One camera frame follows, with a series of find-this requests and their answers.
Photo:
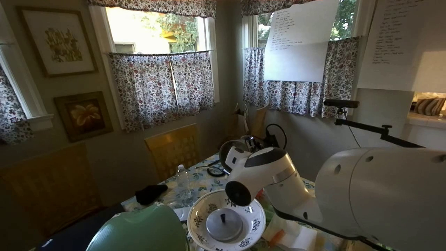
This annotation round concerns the black cloth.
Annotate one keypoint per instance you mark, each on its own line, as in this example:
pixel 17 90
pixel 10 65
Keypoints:
pixel 150 193

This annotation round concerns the white handwritten paper sheet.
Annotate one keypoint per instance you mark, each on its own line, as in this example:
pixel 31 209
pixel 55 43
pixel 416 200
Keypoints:
pixel 297 41

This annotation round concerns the wooden chair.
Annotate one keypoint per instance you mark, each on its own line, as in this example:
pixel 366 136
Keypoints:
pixel 56 189
pixel 172 149

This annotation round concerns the lemon print tablecloth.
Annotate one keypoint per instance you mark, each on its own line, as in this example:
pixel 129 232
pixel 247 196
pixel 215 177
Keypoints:
pixel 207 175

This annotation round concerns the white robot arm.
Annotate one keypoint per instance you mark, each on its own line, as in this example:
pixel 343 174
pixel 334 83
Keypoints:
pixel 384 195

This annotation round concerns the framed yellow floral picture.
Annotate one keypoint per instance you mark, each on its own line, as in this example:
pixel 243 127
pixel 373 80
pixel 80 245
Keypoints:
pixel 59 39

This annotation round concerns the framed dark leaf picture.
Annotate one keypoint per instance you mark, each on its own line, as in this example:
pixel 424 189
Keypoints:
pixel 84 114

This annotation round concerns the metal pot lid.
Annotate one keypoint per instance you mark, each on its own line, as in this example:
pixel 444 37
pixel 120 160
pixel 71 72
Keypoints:
pixel 223 224

